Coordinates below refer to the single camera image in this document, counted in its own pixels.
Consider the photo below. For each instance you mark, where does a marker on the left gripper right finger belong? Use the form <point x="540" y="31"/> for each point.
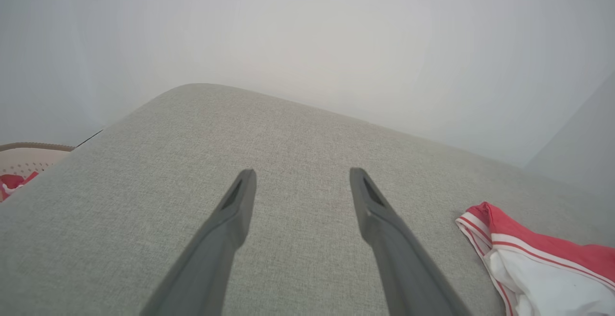
<point x="399" y="258"/>

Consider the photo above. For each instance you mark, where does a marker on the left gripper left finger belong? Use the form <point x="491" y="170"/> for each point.
<point x="216" y="253"/>

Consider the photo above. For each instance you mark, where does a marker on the red cloth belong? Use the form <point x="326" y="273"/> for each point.
<point x="10" y="181"/>

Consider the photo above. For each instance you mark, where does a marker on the beige perforated laundry basket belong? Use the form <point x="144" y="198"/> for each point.
<point x="29" y="160"/>

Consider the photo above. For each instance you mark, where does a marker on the red and white shirt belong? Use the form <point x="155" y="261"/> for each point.
<point x="543" y="277"/>

